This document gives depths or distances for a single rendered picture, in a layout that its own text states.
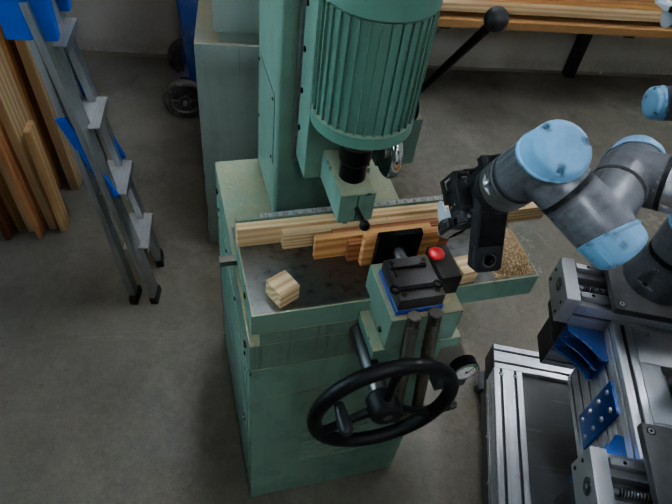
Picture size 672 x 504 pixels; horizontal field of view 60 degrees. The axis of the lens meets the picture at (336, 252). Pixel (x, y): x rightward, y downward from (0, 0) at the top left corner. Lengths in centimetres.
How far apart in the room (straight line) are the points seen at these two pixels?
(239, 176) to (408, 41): 74
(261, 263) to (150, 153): 179
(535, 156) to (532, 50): 320
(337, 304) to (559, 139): 55
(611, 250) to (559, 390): 129
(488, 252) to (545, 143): 23
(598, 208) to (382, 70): 36
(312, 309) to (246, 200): 43
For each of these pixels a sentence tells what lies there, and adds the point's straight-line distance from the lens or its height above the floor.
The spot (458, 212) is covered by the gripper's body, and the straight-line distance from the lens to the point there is 90.
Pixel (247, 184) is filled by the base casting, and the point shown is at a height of 80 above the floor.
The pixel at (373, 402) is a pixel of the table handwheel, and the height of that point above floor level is 83.
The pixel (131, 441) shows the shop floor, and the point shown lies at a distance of 200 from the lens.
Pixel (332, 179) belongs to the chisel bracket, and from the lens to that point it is 111.
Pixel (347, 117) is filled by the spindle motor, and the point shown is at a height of 126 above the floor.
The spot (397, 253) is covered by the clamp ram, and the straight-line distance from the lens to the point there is 114.
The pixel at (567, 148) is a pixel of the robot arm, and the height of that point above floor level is 139.
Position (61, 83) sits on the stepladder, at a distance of 169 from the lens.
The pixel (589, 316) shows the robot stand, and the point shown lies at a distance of 153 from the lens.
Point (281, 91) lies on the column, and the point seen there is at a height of 114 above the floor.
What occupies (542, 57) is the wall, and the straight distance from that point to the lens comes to 396.
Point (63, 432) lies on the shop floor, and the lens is 206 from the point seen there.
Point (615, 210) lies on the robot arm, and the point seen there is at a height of 134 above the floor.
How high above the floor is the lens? 178
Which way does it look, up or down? 47 degrees down
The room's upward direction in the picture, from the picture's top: 9 degrees clockwise
